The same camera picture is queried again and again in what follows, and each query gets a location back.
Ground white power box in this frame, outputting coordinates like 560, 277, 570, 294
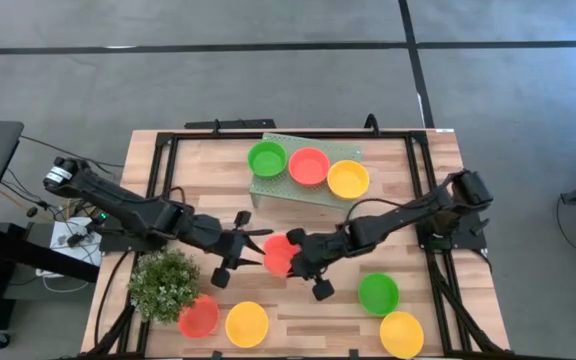
49, 216, 104, 267

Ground green plastic mini bowl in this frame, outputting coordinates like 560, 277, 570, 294
357, 272, 401, 317
246, 140, 289, 180

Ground white cable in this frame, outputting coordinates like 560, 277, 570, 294
34, 267, 92, 295

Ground green perforated shelf stand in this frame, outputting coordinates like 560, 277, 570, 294
247, 131, 364, 210

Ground yellow plastic mini bowl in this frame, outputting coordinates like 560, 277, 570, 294
326, 159, 371, 201
379, 310, 425, 360
224, 300, 270, 349

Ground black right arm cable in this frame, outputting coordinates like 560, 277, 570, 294
344, 196, 405, 226

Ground black aluminium table frame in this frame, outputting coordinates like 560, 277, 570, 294
87, 129, 510, 360

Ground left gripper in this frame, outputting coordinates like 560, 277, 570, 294
186, 209, 268, 290

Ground potted artificial green plant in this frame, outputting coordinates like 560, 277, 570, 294
126, 248, 202, 325

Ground black flat bar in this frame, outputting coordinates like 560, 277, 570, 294
184, 118, 278, 131

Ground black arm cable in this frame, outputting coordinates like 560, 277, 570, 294
167, 185, 188, 207
344, 196, 405, 226

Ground orange plastic mini bowl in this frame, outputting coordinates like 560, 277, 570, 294
177, 294, 221, 340
262, 233, 302, 279
288, 147, 331, 188

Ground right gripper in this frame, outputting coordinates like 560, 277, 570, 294
286, 227, 353, 303

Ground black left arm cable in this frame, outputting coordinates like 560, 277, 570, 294
167, 185, 188, 207

